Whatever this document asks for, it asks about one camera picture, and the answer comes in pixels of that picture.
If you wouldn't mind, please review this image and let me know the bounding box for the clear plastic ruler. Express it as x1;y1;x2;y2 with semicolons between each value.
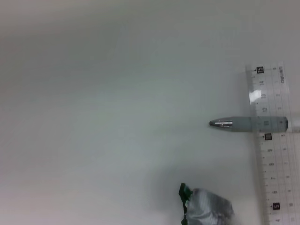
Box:
245;61;300;225

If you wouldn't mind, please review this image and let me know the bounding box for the silver white pen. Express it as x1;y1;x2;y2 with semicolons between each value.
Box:
209;115;300;135

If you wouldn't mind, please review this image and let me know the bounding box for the green plastic wrapper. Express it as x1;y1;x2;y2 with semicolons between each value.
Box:
178;182;235;225

